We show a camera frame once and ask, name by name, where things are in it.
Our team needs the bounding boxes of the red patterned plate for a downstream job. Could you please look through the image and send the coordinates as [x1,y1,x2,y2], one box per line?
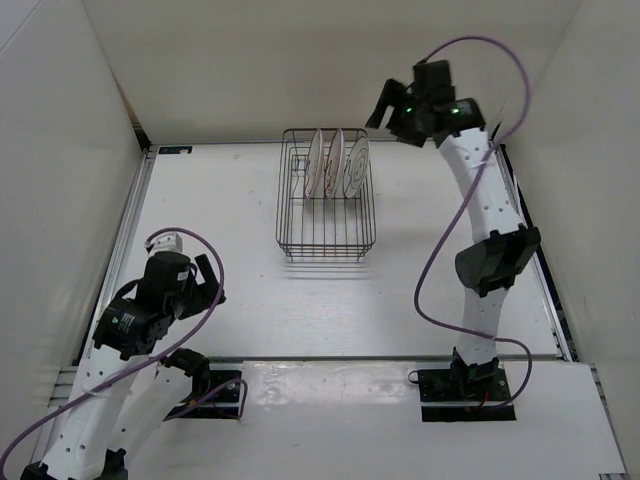
[303,129,324,199]
[324,128,345,199]

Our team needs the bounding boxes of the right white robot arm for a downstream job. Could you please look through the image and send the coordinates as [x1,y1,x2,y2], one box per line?
[366,79,541,400]

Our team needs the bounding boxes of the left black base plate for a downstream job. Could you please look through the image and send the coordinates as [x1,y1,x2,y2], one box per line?
[165,370,246,421]

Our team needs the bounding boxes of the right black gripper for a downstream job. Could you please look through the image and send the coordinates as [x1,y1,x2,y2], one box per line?
[366,80,429,149]

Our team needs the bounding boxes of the wire dish rack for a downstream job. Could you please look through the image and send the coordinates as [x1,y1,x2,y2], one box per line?
[275,128,377,263]

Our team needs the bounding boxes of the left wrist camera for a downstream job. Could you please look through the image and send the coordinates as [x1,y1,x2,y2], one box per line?
[136,232,191,310]

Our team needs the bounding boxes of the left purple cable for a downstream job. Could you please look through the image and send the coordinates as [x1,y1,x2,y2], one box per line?
[0,227,250,454]

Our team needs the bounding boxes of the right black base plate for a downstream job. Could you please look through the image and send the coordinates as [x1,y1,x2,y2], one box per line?
[408,368,516,423]

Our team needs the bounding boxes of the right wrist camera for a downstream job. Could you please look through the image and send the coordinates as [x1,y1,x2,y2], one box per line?
[412,60,452,95]

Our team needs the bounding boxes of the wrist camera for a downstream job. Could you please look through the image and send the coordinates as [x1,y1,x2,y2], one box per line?
[136,232,191,310]
[412,60,452,95]

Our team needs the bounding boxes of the black patterned white plate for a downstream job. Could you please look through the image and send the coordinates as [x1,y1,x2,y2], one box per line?
[343,136,369,199]

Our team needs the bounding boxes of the left blue corner label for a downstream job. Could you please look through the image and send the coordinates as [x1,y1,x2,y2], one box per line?
[158,146,193,155]

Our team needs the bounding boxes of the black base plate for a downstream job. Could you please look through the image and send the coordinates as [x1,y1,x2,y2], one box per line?
[408,368,516,423]
[165,370,246,421]

